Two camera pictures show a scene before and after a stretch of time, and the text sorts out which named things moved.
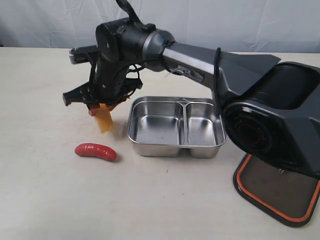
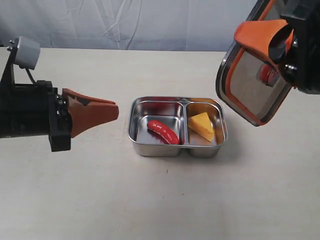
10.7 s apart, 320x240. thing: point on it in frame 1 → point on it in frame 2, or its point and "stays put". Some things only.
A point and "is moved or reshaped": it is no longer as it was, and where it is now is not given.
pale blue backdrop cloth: x=264 y=27 stays put
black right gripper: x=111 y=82 → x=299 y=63
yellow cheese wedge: x=104 y=118 → x=201 y=124
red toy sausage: x=92 y=149 → x=166 y=131
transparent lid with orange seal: x=288 y=196 is moved or reshaped
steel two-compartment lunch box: x=176 y=127 stays put
